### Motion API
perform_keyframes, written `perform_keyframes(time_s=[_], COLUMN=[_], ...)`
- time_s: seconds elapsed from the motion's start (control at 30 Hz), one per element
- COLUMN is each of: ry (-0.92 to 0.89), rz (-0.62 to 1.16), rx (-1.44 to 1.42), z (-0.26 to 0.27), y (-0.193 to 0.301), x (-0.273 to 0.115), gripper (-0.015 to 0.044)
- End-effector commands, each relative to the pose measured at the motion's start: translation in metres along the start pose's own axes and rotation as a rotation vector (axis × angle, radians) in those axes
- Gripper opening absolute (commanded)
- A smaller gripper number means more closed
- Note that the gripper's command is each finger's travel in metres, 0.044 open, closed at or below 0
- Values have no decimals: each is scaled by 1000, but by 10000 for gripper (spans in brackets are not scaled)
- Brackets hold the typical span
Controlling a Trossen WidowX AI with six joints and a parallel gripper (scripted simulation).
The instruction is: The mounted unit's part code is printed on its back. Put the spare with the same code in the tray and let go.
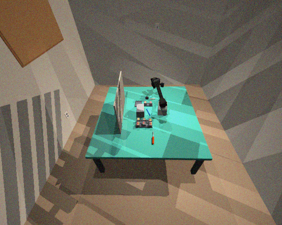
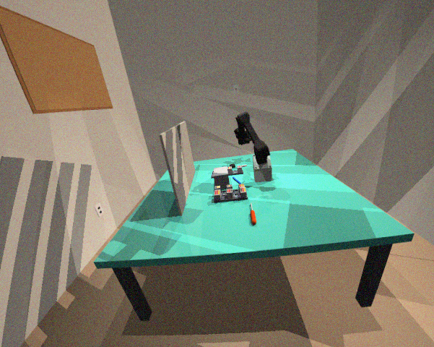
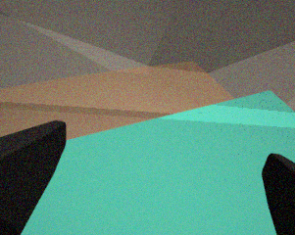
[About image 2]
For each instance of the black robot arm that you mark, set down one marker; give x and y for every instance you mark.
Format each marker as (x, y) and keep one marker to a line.
(261, 150)

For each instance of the orange-handled screwdriver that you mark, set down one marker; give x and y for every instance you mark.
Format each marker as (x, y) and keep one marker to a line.
(253, 216)

